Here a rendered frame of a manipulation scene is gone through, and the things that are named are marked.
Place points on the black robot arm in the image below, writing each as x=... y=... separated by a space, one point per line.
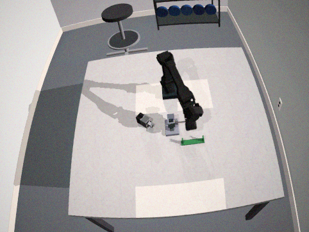
x=171 y=76

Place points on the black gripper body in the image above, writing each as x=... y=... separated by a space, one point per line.
x=189 y=125

